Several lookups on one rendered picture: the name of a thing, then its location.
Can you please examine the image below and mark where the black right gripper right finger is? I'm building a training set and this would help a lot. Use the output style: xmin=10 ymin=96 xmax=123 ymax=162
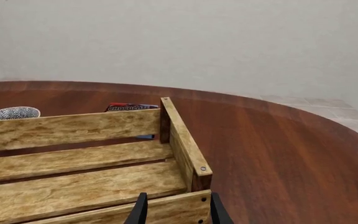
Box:
xmin=210 ymin=192 xmax=236 ymax=224

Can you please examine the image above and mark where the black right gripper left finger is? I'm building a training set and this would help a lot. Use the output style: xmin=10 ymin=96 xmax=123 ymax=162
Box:
xmin=126 ymin=192 xmax=149 ymax=224

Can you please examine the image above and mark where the wooden slat tray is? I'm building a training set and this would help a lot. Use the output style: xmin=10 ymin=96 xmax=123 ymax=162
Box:
xmin=0 ymin=96 xmax=213 ymax=224

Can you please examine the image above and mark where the chocolate pudding box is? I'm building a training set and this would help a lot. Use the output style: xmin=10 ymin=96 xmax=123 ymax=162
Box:
xmin=105 ymin=102 xmax=160 ymax=113

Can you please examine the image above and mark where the patterned blue white bowl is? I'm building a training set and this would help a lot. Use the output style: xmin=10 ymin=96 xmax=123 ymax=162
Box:
xmin=0 ymin=106 xmax=41 ymax=122

